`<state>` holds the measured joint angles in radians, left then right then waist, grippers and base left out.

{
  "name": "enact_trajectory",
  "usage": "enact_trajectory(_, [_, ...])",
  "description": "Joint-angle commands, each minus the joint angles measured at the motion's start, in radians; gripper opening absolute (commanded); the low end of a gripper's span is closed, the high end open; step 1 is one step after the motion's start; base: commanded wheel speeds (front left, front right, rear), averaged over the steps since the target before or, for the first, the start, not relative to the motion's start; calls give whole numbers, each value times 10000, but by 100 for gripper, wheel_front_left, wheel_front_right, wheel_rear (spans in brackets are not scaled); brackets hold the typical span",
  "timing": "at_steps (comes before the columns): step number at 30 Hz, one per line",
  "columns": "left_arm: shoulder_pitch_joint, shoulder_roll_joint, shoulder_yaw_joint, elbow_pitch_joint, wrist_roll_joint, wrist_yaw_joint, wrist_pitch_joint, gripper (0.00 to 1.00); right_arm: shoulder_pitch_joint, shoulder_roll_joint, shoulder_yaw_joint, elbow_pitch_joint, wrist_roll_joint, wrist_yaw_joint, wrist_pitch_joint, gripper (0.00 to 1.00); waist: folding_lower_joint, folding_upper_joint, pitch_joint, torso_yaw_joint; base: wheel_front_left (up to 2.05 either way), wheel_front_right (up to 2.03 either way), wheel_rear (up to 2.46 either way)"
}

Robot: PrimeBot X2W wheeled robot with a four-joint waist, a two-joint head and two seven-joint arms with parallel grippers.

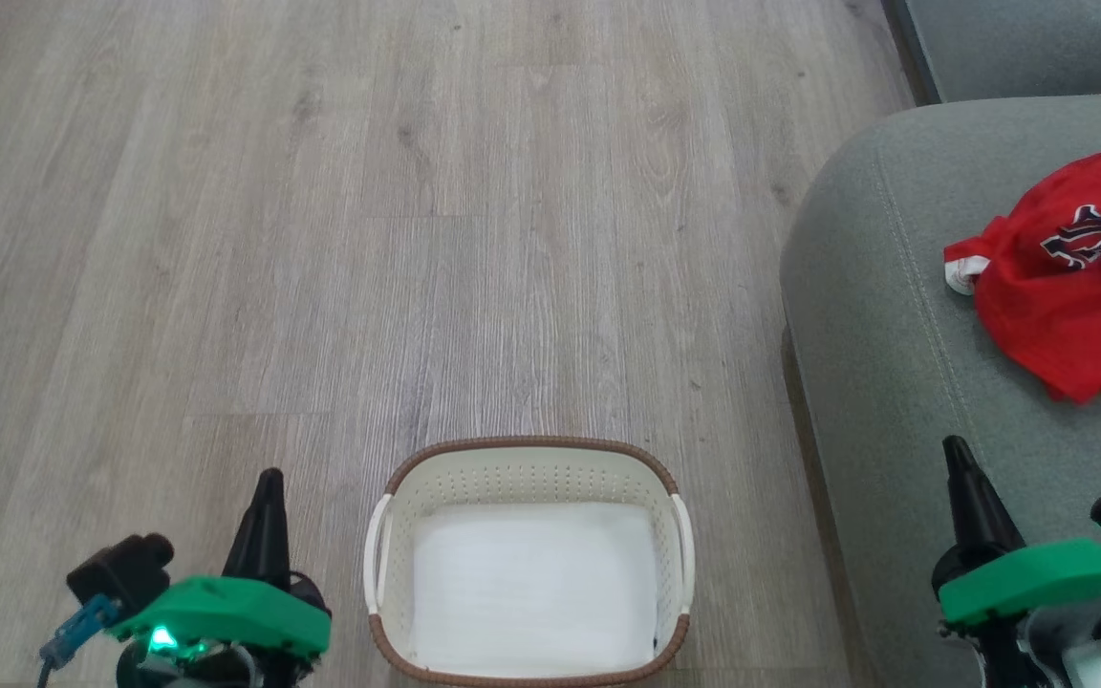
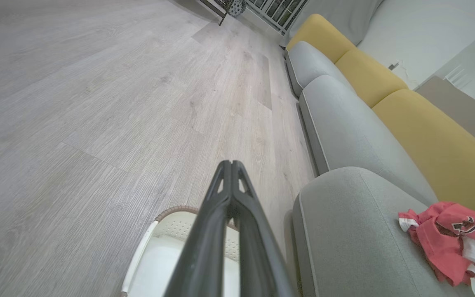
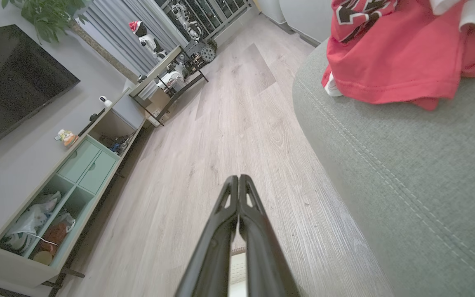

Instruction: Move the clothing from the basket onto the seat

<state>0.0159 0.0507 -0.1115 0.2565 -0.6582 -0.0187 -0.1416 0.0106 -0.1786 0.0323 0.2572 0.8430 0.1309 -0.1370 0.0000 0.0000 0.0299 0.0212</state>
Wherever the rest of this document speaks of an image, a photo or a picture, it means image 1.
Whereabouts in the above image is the blue left cable connector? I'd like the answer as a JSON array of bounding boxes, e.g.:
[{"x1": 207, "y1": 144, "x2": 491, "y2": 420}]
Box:
[{"x1": 39, "y1": 594, "x2": 123, "y2": 670}]

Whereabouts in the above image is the grey sofa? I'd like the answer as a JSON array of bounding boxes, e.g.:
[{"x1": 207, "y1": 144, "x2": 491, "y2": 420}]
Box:
[{"x1": 780, "y1": 91, "x2": 1101, "y2": 688}]

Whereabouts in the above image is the grey sofa section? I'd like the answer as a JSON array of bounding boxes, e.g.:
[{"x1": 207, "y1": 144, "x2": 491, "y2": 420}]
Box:
[{"x1": 880, "y1": 0, "x2": 1101, "y2": 104}]

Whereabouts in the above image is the red Bulls jersey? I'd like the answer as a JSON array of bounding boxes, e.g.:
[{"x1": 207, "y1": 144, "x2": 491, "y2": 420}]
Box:
[{"x1": 942, "y1": 150, "x2": 1101, "y2": 295}]

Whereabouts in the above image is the white basket with brown rim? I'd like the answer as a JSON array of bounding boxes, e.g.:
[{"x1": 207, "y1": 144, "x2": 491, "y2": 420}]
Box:
[{"x1": 362, "y1": 436, "x2": 696, "y2": 688}]

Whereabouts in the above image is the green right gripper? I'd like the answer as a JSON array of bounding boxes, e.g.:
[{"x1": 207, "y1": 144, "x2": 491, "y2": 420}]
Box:
[{"x1": 930, "y1": 435, "x2": 1101, "y2": 660}]

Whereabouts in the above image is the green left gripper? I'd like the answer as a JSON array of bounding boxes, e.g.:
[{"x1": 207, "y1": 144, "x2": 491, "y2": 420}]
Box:
[{"x1": 111, "y1": 467, "x2": 333, "y2": 688}]

